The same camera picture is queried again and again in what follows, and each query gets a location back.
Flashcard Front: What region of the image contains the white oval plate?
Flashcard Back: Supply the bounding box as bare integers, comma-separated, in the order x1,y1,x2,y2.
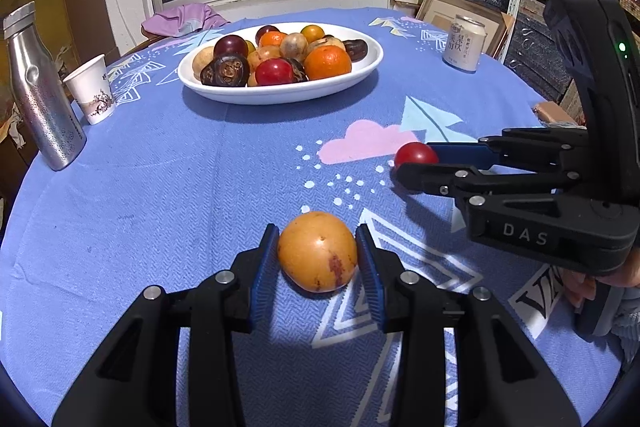
178,21,384,106

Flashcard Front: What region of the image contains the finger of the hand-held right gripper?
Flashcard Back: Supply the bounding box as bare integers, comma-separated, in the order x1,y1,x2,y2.
425,127,590,170
395,159,591,196

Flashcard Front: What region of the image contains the speckled tan passion fruit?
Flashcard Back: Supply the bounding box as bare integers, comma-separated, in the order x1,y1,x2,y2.
247,45,283,72
192,47,217,80

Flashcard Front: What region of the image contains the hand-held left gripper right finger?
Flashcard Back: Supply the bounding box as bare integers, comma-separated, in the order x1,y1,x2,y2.
354,223,583,427

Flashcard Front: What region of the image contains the white paper cup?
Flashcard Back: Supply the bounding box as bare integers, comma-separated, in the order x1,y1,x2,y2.
62,54,117,125

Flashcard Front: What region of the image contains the russet tan pear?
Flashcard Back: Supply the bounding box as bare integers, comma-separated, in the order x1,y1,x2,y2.
279,33,309,62

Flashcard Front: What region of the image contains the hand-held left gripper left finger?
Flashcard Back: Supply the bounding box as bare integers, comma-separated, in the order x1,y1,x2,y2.
51,223,281,427

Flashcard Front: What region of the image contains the brown cardboard box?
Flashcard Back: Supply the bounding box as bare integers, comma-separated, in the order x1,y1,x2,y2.
531,101,578,128

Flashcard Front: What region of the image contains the dark mangosteen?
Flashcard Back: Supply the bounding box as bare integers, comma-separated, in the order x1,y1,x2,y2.
341,38,369,62
287,58,310,84
200,54,251,88

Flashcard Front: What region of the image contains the large red plum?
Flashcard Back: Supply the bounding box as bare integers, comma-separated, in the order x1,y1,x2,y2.
213,35,249,58

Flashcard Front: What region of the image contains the wooden chair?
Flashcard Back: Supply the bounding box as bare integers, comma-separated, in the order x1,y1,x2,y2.
119,32,168,58

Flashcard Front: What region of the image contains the large orange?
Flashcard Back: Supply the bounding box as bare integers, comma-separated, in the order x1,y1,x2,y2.
303,45,353,81

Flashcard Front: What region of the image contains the stainless steel bottle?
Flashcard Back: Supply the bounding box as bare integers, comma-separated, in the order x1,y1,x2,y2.
2,2,87,172

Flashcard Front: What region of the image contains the purple cloth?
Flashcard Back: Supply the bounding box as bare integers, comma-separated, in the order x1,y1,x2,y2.
141,4,231,40

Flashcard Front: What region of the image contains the person's right hand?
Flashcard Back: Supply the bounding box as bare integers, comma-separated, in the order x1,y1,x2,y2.
565,257,640,308

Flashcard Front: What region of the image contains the white beverage can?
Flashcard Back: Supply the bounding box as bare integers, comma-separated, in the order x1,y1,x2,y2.
442,14,488,73

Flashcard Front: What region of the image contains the wooden picture frame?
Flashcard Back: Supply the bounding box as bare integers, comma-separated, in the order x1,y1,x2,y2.
416,0,516,60

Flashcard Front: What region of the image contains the person's right forearm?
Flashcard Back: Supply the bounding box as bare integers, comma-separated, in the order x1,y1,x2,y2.
607,299,640,373

